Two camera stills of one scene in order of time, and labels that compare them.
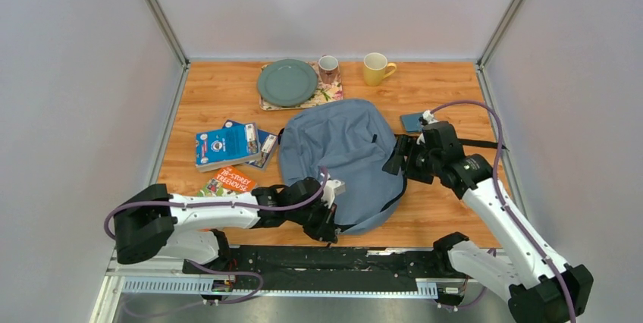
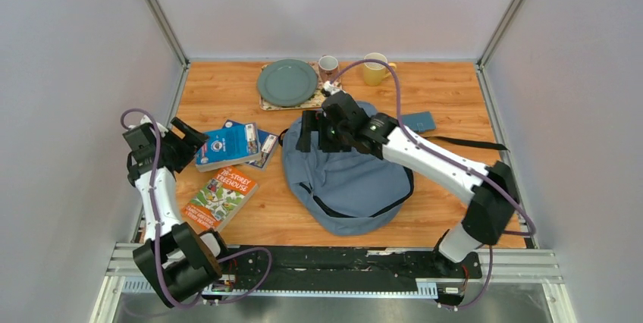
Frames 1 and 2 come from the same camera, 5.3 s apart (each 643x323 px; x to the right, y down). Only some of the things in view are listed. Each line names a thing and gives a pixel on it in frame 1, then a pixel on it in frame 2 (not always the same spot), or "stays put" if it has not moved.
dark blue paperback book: [266, 141] stays put
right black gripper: [400, 149] to [315, 121]
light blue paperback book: [224, 148] stays put
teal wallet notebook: [412, 123] stays put
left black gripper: [326, 228] to [191, 143]
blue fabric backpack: [350, 138] stays put
